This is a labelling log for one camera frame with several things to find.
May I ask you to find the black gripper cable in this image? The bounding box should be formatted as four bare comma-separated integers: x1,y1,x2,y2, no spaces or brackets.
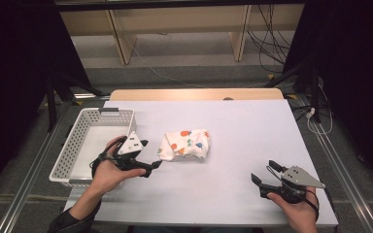
304,188,321,221
90,137,128,179

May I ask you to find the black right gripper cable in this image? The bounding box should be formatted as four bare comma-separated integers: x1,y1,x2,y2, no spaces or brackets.
304,188,321,221

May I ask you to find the white perforated plastic basket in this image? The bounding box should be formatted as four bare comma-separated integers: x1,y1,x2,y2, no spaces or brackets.
49,107,138,188

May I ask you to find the wooden table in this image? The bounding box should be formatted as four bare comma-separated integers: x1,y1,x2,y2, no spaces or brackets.
110,88,285,102

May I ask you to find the black tripod stand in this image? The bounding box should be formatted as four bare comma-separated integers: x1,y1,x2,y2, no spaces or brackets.
263,60,325,124
43,71,106,133

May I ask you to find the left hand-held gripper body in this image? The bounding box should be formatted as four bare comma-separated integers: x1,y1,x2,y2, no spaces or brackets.
108,130,153,179

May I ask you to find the white fruit print cloth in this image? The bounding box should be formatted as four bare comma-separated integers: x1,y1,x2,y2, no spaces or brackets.
157,128,212,162

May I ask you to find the person's left hand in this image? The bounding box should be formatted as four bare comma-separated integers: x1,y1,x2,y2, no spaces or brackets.
90,135,148,197

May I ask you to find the person's right hand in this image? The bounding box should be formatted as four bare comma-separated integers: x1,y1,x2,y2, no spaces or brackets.
266,186,321,233

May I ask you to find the white looped cable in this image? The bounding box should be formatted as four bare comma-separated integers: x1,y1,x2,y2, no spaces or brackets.
305,106,334,136

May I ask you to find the beige wooden shelf unit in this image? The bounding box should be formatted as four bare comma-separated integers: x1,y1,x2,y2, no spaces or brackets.
59,4,305,66

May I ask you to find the metal floor rail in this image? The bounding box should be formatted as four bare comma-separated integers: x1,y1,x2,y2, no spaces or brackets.
295,95,373,233
0,93,111,233

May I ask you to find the white table mat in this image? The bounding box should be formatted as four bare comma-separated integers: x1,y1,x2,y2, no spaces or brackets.
63,99,339,227

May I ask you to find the bundle of black cables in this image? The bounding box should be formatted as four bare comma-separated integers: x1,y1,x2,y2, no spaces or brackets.
246,4,293,74

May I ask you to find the thin white floor cable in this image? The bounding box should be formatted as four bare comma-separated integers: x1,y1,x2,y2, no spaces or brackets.
122,32,208,89

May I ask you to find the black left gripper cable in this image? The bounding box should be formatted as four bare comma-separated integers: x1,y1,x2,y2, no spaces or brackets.
90,137,128,179

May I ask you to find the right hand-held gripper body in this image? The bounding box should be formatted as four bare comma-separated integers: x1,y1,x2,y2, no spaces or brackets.
259,165,326,205

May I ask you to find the black curtain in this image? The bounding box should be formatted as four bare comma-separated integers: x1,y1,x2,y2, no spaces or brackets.
283,0,373,197
0,0,92,202

